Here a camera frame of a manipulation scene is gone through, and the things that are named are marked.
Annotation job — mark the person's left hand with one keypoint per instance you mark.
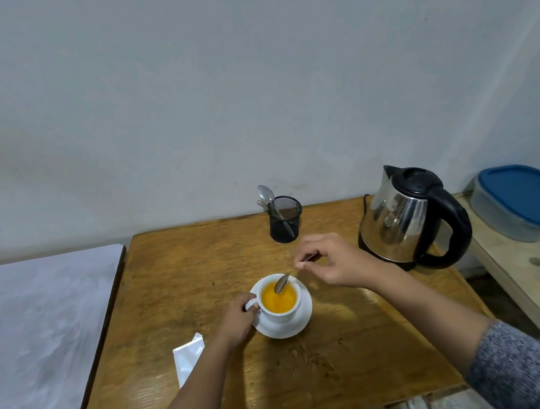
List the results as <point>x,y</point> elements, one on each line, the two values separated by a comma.
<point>234,323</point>

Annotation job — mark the person's right hand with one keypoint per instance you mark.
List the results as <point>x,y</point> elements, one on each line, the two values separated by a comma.
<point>340,262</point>

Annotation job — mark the person's right thumb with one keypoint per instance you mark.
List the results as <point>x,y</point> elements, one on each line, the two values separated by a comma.
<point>313,267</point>

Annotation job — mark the person's left fingers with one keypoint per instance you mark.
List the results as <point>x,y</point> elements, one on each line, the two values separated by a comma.
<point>249,299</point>

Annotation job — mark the metal teaspoon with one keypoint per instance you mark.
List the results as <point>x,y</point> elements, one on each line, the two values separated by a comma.
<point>281,284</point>

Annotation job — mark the white ceramic cup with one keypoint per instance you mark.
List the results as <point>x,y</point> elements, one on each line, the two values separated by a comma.
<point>285,317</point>

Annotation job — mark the person's left forearm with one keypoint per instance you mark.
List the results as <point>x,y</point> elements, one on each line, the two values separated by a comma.
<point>198,394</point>

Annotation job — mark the person's right forearm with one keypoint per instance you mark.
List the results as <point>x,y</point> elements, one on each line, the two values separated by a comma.
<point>459,336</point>

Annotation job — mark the orange drink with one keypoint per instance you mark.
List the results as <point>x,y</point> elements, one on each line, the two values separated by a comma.
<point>279,302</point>

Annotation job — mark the black mesh cutlery holder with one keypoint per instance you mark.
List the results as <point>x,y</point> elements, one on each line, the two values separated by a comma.
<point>283,229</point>

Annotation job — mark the white saucer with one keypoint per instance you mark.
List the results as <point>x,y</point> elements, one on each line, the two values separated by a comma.
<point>289,331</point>

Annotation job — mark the metal fork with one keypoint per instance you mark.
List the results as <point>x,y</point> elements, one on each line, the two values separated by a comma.
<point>263,205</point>

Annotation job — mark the white paper packet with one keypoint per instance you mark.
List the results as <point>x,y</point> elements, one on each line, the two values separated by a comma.
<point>187,357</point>

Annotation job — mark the metal spoon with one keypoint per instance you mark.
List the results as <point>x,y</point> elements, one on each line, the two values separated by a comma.
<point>265,194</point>

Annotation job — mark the steel electric kettle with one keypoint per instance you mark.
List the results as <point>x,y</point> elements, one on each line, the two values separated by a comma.
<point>395,223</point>

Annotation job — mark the white table cover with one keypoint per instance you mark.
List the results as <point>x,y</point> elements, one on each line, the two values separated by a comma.
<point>40,343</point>

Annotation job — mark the clear container with blue lid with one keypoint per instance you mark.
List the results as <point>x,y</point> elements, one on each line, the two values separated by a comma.
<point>526,198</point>

